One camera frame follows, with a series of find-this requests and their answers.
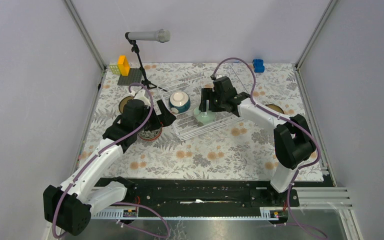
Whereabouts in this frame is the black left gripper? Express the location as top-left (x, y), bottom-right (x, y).
top-left (134, 99), bottom-right (176, 133)

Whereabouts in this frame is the mint green bowl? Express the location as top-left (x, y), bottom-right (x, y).
top-left (193, 106), bottom-right (216, 127)

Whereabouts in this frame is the red patterned bowl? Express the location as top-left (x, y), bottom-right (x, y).
top-left (140, 129), bottom-right (162, 140)

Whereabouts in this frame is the blue white patterned bowl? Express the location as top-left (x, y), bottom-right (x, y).
top-left (137, 127), bottom-right (164, 142)

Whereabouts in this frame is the dark teal floral bowl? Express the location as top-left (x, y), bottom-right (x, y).
top-left (118, 95), bottom-right (134, 114)

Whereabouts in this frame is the black gold-rimmed bowl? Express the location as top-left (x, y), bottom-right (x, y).
top-left (266, 104), bottom-right (285, 114)

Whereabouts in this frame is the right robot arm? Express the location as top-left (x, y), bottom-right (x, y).
top-left (198, 75), bottom-right (319, 206)

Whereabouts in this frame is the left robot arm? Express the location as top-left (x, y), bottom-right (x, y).
top-left (43, 99), bottom-right (176, 239)

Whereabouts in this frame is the teal and cream bowl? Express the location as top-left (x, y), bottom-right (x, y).
top-left (168, 91), bottom-right (191, 114)

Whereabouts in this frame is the black microphone tripod stand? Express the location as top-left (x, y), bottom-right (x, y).
top-left (125, 32), bottom-right (162, 90)

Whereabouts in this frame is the floral tablecloth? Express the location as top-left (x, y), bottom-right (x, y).
top-left (79, 62), bottom-right (306, 181)

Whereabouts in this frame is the grey toy baseplate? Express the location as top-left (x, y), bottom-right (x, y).
top-left (117, 68), bottom-right (143, 86)

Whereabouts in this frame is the blue toy brick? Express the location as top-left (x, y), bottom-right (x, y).
top-left (252, 58), bottom-right (265, 73)

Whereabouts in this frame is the yellow toy brick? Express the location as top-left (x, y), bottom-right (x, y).
top-left (117, 55), bottom-right (131, 77)

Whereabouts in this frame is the grey microphone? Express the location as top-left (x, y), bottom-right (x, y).
top-left (125, 29), bottom-right (171, 43)

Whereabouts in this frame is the light green toy brick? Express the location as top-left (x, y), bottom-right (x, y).
top-left (108, 64), bottom-right (121, 75)

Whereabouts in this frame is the white wire dish rack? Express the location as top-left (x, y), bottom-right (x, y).
top-left (158, 68), bottom-right (242, 141)

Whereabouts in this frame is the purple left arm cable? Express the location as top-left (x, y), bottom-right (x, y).
top-left (51, 82), bottom-right (172, 239)

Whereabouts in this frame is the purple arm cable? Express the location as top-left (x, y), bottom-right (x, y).
top-left (51, 82), bottom-right (172, 239)
top-left (210, 57), bottom-right (329, 240)

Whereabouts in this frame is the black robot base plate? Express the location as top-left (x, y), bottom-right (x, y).
top-left (112, 178), bottom-right (301, 218)

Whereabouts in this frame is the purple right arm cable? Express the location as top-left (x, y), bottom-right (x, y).
top-left (210, 57), bottom-right (329, 240)

